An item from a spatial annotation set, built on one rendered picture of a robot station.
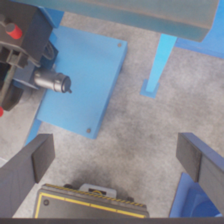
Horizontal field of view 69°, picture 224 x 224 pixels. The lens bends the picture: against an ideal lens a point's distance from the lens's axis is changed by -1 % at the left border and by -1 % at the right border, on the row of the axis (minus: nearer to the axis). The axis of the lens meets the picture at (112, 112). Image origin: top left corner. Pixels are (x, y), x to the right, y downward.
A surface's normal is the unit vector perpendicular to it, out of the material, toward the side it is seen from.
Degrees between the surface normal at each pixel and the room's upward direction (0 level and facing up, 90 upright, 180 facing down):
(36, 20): 90
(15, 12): 0
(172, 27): 90
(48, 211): 0
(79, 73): 0
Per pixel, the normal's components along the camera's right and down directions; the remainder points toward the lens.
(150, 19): -0.33, 0.94
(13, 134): -0.12, -0.16
